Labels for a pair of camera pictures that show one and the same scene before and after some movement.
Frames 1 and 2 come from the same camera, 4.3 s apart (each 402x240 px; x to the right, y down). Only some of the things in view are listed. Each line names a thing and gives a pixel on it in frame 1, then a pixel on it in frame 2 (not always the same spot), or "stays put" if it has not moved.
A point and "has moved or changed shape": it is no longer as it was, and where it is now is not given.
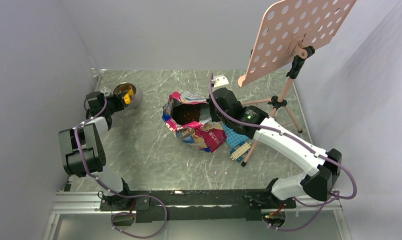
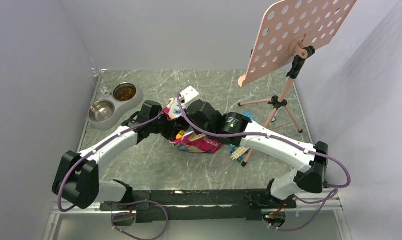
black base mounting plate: (164, 205) stays put
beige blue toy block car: (243, 147) stays put
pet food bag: (203, 134) has moved or changed shape
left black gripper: (118, 100) -> (173, 125)
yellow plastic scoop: (127, 97) -> (180, 135)
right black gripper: (214, 117) -> (197, 132)
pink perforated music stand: (294, 28) stays put
